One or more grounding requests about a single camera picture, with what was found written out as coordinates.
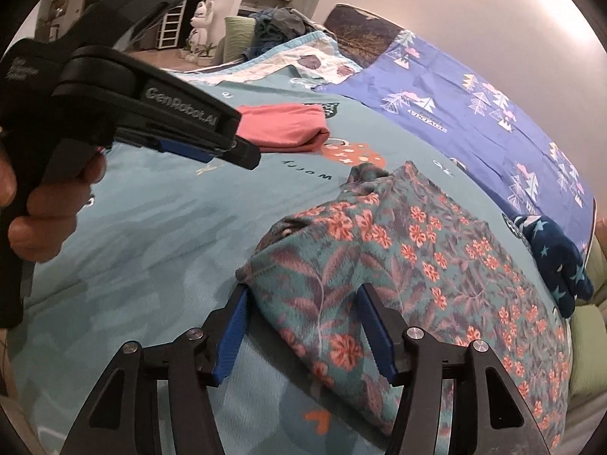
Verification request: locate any teal floral fleece garment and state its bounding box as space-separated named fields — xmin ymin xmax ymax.
xmin=236 ymin=162 xmax=572 ymax=448

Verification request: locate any pile of dark clothes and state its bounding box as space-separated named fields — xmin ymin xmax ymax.
xmin=243 ymin=7 xmax=331 ymax=61

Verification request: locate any person's left hand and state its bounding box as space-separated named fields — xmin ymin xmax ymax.
xmin=7 ymin=153 xmax=107 ymax=263

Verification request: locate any folded coral pink garment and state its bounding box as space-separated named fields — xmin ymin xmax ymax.
xmin=237 ymin=104 xmax=330 ymax=153

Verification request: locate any teal patterned bed cover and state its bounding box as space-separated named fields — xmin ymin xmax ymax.
xmin=8 ymin=67 xmax=572 ymax=454

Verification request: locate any white ladder shelf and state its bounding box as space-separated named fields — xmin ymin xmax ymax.
xmin=155 ymin=0 xmax=186 ymax=50

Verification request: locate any white bear figurine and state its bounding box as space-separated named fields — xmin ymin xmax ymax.
xmin=186 ymin=1 xmax=214 ymax=61

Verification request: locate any green cushion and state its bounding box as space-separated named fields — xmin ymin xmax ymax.
xmin=223 ymin=16 xmax=256 ymax=63

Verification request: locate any dark brown patterned pillow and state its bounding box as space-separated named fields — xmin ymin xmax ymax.
xmin=324 ymin=3 xmax=403 ymax=68

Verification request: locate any navy star-pattern fleece garment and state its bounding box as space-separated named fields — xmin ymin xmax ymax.
xmin=513 ymin=215 xmax=594 ymax=319

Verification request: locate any green pillow near curtain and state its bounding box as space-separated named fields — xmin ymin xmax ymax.
xmin=569 ymin=235 xmax=606 ymax=397

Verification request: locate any blue tree-print pillowcase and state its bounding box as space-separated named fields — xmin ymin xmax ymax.
xmin=320 ymin=30 xmax=596 ymax=245

